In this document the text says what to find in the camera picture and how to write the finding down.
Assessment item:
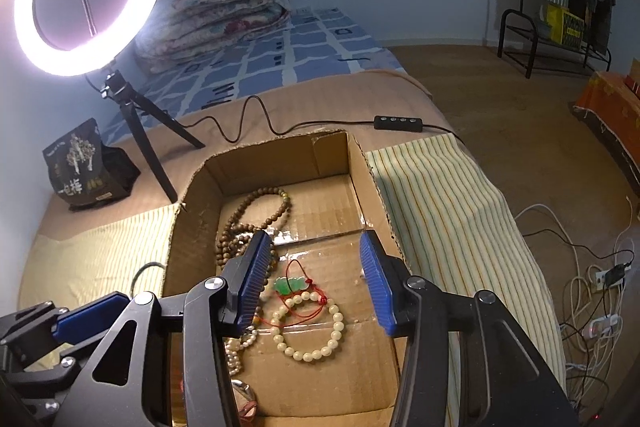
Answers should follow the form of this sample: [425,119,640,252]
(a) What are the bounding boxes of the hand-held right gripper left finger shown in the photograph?
[77,229,276,427]

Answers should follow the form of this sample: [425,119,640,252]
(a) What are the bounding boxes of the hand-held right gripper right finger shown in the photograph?
[359,229,576,427]

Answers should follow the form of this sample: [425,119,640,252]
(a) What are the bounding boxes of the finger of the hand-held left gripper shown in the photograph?
[0,349,98,413]
[0,293,132,349]

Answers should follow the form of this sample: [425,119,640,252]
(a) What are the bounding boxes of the green jade pendant red cord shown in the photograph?
[270,259,333,328]

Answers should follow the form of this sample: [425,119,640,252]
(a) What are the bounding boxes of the cream bead bracelet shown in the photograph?
[270,291,346,363]

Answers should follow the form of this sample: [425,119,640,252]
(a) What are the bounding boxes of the brown wooden bead necklace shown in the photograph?
[215,186,292,278]

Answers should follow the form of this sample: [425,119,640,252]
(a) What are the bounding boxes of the large black ring bangle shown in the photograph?
[131,261,166,295]

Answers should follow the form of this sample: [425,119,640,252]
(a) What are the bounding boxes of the white pearl bracelet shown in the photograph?
[225,327,261,380]

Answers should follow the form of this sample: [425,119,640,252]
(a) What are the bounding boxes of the brown cardboard box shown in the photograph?
[162,130,413,427]

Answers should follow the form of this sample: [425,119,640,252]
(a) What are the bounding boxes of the black printed snack bag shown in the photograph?
[42,118,141,212]

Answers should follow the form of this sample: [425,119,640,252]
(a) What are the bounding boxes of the black mini tripod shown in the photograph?
[97,69,206,204]

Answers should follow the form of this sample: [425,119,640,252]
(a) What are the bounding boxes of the tan bed mattress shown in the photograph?
[30,69,436,243]

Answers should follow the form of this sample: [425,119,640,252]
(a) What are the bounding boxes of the blue patterned bedsheet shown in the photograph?
[100,7,406,138]

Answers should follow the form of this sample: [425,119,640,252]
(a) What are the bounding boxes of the white power strip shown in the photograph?
[580,314,623,340]

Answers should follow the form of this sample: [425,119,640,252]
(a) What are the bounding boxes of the power strip with black adapter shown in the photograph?
[587,262,633,293]

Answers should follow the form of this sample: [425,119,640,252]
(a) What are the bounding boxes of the folded floral quilt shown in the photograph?
[137,0,296,75]

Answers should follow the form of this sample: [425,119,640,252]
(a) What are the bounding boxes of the orange cloth covered box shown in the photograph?
[572,71,640,168]

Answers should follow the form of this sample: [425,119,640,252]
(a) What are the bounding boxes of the yellow box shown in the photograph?
[542,4,587,45]

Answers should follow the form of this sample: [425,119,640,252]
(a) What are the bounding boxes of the brown cardboard piece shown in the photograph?
[625,57,640,96]

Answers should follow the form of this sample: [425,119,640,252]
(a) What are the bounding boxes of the black cable with inline controller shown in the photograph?
[172,94,463,145]

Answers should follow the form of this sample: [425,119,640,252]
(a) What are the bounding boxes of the white cables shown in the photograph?
[515,202,640,418]

